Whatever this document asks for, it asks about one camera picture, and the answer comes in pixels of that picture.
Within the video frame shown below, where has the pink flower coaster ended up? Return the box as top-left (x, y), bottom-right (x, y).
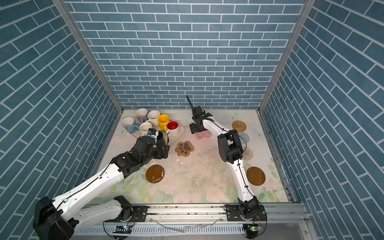
top-left (195, 130), bottom-right (212, 140)

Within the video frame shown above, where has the brown round coaster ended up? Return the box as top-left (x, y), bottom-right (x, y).
top-left (246, 167), bottom-right (266, 186)
top-left (146, 165), bottom-right (165, 184)

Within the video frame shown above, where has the brown paw coaster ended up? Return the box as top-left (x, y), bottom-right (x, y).
top-left (175, 141), bottom-right (195, 157)

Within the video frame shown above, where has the woven rattan coaster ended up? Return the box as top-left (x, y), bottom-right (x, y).
top-left (232, 121), bottom-right (247, 132)

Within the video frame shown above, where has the blue woven round coaster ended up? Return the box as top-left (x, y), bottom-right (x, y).
top-left (238, 132), bottom-right (250, 145)

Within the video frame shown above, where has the multicolour stitched round coaster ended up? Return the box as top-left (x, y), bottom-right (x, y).
top-left (243, 148), bottom-right (254, 161)

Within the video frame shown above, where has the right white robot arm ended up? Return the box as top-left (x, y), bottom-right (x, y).
top-left (186, 97), bottom-right (260, 220)

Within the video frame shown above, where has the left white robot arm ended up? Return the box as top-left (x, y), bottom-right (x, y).
top-left (33, 136), bottom-right (170, 240)

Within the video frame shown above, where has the black mug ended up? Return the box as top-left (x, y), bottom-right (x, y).
top-left (157, 131), bottom-right (167, 146)

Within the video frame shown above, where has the plain white mug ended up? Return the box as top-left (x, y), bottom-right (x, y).
top-left (139, 122), bottom-right (153, 136)

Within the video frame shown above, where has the beige serving tray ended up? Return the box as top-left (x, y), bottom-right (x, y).
top-left (132, 125), bottom-right (186, 146)

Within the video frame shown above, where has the white mug red inside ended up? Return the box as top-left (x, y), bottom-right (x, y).
top-left (166, 121), bottom-right (180, 137)

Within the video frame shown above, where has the yellow mug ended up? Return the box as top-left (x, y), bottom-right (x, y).
top-left (157, 114), bottom-right (170, 132)

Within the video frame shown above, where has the white speckled mug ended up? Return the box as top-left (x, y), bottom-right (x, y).
top-left (147, 110), bottom-right (161, 126)

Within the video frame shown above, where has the purple mug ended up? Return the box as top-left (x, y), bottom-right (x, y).
top-left (136, 108), bottom-right (149, 124)

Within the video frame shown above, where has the blue mug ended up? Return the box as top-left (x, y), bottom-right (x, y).
top-left (122, 117), bottom-right (139, 134)

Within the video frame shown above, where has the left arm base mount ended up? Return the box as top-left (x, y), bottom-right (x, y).
top-left (115, 206), bottom-right (149, 223)

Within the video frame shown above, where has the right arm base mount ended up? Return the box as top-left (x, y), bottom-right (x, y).
top-left (224, 204), bottom-right (268, 222)

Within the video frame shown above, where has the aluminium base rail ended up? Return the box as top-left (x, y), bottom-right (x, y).
top-left (73, 202), bottom-right (310, 230)

